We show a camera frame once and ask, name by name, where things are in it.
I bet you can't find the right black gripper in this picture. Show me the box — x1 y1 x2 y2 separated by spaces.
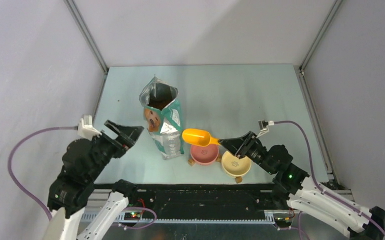
218 130 275 175

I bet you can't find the yellow cat-ear pet bowl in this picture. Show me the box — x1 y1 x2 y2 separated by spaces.
220 151 252 184

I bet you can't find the aluminium frame rail base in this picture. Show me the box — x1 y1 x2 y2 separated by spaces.
55 188 366 240

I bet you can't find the right corner aluminium post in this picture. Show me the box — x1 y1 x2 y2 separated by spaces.
299 0 344 75

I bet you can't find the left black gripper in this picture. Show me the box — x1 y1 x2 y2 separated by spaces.
86 118 145 180

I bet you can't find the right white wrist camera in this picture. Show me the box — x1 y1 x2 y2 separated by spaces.
257 119 275 138

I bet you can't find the corner aluminium post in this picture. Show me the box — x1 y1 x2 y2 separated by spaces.
63 0 109 75
299 0 344 75

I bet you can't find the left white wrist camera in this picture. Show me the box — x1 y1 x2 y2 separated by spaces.
77 114 101 141

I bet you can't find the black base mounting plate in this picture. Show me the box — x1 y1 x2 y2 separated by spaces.
101 182 304 221

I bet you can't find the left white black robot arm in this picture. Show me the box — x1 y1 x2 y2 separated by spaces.
43 115 144 240

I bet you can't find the pink cat-ear pet bowl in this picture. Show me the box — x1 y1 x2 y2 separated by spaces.
188 144 222 166

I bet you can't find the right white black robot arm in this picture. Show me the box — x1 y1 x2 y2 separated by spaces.
218 131 385 240

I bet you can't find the green dog food bag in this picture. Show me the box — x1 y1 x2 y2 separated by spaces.
139 76 185 160

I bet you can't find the orange plastic food scoop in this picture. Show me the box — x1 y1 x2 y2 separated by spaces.
182 128 220 147

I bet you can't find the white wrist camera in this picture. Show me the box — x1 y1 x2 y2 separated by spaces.
257 119 275 138
77 114 101 141

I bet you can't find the left corner aluminium post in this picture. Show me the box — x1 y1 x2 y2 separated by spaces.
63 0 109 75

